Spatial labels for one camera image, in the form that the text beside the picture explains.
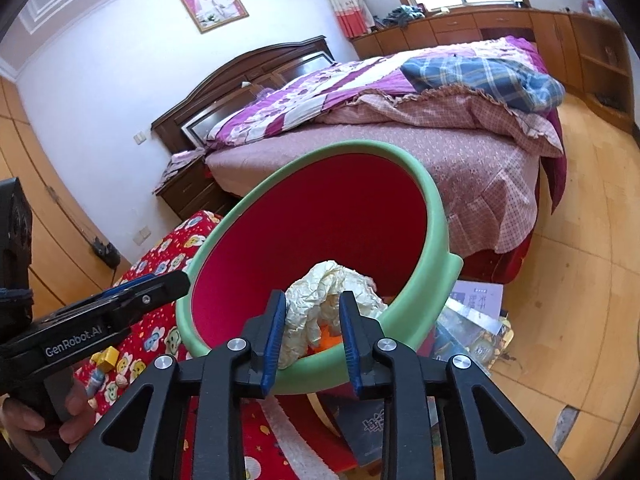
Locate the dark wooden nightstand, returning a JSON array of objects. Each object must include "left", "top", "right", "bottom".
[{"left": 152, "top": 152, "right": 226, "bottom": 221}]

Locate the bed with pink sheet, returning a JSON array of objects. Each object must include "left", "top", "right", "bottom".
[{"left": 205, "top": 35, "right": 568, "bottom": 283}]

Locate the red bucket with green rim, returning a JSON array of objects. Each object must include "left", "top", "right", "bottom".
[{"left": 175, "top": 139, "right": 464, "bottom": 395}]

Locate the dark grey book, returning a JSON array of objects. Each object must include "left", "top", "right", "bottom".
[{"left": 335, "top": 392, "right": 441, "bottom": 468}]

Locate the small blue white tube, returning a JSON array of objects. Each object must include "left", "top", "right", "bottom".
[{"left": 86, "top": 367, "right": 107, "bottom": 401}]

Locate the purple patchwork quilt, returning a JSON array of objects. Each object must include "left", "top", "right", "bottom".
[{"left": 205, "top": 35, "right": 568, "bottom": 161}]

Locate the orange plastic bag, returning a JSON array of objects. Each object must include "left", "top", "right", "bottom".
[{"left": 310, "top": 325, "right": 347, "bottom": 357}]

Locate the wooden window cabinet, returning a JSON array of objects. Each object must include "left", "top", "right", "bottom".
[{"left": 350, "top": 7, "right": 640, "bottom": 136}]

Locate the glossy magazine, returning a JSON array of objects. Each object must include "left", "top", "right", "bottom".
[{"left": 432, "top": 297, "right": 516, "bottom": 371}]

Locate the framed wedding photo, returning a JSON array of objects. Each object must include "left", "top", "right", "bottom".
[{"left": 176, "top": 0, "right": 250, "bottom": 35}]

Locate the wooden wardrobe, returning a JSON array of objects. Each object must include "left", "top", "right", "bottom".
[{"left": 0, "top": 74, "right": 123, "bottom": 321}]

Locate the red smiley printed blanket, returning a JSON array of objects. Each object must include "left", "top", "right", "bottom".
[{"left": 72, "top": 210, "right": 361, "bottom": 480}]

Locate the white paper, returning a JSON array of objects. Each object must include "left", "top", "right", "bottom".
[{"left": 277, "top": 259, "right": 388, "bottom": 371}]

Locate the purple and white booklet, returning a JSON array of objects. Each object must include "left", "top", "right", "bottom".
[{"left": 450, "top": 280, "right": 505, "bottom": 321}]

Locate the person's left hand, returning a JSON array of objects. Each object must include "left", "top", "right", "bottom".
[{"left": 0, "top": 385, "right": 98, "bottom": 480}]

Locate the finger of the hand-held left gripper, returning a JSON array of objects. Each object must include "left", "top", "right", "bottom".
[{"left": 100, "top": 270, "right": 192, "bottom": 330}]

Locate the small yellow block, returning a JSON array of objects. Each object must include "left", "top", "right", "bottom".
[{"left": 97, "top": 347, "right": 121, "bottom": 373}]

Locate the black hanging pouch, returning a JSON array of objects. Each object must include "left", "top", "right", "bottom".
[{"left": 90, "top": 240, "right": 121, "bottom": 268}]

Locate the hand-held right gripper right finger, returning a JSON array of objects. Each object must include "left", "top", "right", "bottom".
[{"left": 339, "top": 290, "right": 576, "bottom": 480}]

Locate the blue plaid cloth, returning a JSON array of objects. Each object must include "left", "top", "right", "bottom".
[{"left": 400, "top": 55, "right": 566, "bottom": 111}]

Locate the dark wooden bed headboard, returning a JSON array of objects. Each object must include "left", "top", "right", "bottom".
[{"left": 151, "top": 36, "right": 337, "bottom": 156}]

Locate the blue grey clothes pile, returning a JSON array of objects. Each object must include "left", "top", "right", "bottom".
[{"left": 382, "top": 4, "right": 427, "bottom": 28}]

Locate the pink clothes pile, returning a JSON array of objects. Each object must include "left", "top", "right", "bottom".
[{"left": 159, "top": 149, "right": 207, "bottom": 186}]

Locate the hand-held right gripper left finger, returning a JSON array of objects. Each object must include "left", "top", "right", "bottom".
[{"left": 52, "top": 289, "right": 288, "bottom": 480}]

